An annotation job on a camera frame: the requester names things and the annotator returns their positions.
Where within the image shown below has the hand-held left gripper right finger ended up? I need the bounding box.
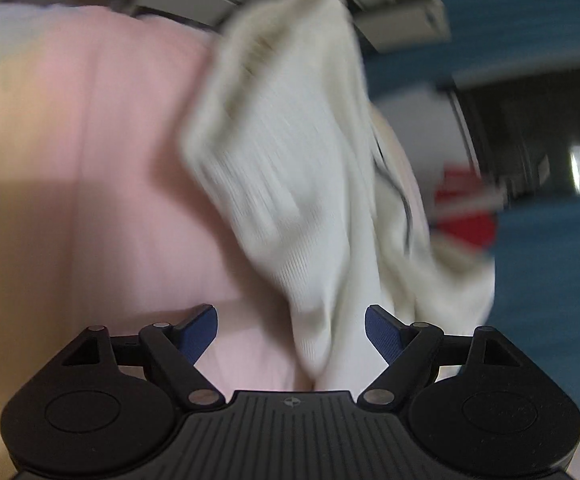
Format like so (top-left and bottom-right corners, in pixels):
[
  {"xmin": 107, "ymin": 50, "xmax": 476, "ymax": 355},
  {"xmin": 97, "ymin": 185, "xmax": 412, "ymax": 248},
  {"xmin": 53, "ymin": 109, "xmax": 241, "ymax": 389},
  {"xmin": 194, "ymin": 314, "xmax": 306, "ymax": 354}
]
[{"xmin": 358, "ymin": 303, "xmax": 521, "ymax": 410}]

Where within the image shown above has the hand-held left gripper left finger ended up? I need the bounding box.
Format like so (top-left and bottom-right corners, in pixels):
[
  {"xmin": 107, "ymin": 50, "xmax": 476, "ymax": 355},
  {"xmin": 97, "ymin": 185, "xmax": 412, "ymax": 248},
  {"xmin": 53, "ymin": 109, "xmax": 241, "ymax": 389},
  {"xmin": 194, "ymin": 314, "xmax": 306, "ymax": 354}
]
[{"xmin": 60, "ymin": 303, "xmax": 223, "ymax": 410}]

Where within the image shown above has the cream white knit garment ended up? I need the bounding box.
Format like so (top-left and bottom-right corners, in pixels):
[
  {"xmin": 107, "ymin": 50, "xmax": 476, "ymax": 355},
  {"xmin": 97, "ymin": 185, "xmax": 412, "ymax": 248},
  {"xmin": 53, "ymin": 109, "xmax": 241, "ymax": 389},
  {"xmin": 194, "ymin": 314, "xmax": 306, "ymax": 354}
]
[{"xmin": 182, "ymin": 0, "xmax": 495, "ymax": 392}]

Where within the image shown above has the red and white object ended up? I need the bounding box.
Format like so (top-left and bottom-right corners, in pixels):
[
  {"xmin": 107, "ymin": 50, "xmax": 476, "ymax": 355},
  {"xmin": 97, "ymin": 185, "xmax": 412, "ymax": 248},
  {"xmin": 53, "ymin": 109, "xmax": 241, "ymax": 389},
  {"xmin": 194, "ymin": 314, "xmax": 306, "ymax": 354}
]
[{"xmin": 432, "ymin": 164, "xmax": 508, "ymax": 256}]

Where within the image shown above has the pink bed sheet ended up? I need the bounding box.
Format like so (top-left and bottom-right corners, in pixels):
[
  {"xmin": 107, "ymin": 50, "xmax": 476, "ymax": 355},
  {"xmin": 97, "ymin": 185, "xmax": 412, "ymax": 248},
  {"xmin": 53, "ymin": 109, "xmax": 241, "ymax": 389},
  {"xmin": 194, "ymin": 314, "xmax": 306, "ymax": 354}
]
[{"xmin": 0, "ymin": 2, "xmax": 423, "ymax": 397}]

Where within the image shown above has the dark glossy screen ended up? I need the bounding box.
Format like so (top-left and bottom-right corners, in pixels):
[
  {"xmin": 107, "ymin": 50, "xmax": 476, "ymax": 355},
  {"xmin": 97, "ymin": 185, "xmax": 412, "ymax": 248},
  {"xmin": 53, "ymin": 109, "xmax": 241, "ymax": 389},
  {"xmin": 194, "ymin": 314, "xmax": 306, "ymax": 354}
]
[{"xmin": 452, "ymin": 72, "xmax": 580, "ymax": 201}]

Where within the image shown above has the grey box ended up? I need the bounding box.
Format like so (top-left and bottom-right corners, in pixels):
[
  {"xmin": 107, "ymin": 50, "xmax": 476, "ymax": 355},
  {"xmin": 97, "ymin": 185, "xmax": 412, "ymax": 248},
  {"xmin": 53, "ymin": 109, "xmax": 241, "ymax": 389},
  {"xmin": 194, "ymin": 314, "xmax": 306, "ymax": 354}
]
[{"xmin": 355, "ymin": 0, "xmax": 452, "ymax": 51}]

